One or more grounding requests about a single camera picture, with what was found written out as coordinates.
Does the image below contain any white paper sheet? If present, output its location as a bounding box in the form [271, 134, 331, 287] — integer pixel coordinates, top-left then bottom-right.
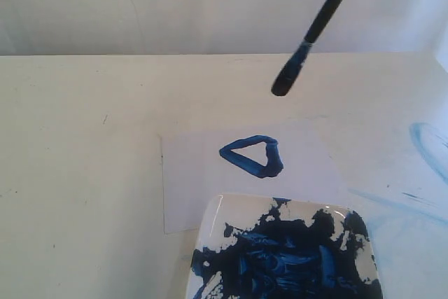
[162, 121, 347, 233]

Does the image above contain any white plate with blue paint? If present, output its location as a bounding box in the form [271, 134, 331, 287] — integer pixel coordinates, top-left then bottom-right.
[185, 194, 383, 298]

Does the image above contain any black paintbrush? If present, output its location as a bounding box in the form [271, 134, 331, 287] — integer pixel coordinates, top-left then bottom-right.
[271, 0, 342, 97]

